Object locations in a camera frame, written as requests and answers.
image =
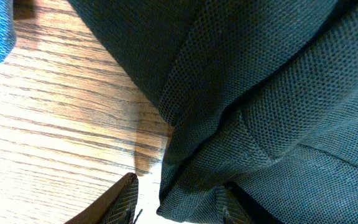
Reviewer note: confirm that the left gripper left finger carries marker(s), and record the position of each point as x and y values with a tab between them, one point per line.
116	206

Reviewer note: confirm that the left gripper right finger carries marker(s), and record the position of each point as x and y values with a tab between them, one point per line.
229	209

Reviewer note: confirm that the black polo shirt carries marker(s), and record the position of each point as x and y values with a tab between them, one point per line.
262	97

